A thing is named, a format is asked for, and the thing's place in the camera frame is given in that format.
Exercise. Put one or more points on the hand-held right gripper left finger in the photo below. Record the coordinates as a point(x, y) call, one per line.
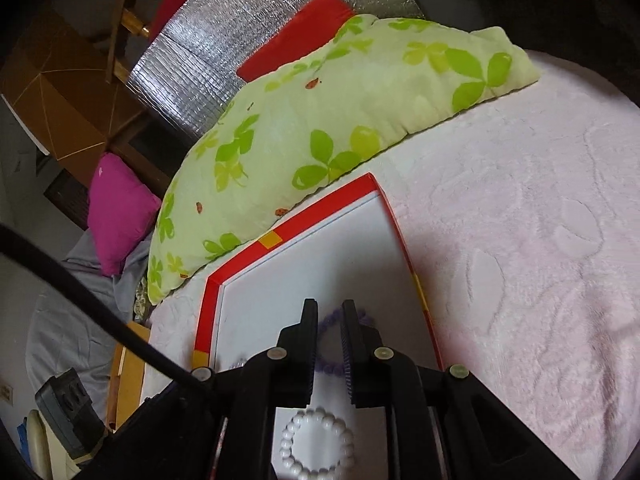
point(312, 360)

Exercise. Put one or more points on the magenta cushion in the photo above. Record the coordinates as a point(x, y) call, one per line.
point(120, 210)

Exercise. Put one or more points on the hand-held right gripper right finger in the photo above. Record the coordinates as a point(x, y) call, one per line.
point(346, 360)

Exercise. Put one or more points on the orange box lid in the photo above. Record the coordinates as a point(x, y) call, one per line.
point(127, 375)

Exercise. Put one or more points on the grey blanket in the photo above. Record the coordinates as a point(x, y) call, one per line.
point(65, 320)

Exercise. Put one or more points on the small floral fabric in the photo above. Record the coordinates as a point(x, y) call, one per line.
point(141, 300)

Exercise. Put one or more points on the green floral pillow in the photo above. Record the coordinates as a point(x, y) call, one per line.
point(300, 135)

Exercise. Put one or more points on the silver foil mat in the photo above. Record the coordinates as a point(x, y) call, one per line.
point(200, 60)

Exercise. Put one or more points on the wooden stair railing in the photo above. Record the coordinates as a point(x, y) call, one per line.
point(132, 22)

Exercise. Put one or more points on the red cushion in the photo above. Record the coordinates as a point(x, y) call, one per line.
point(295, 40)

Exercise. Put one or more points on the red tray box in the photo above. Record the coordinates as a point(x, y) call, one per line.
point(310, 240)

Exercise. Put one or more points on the brown wooden cabinet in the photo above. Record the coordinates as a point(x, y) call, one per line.
point(65, 100)

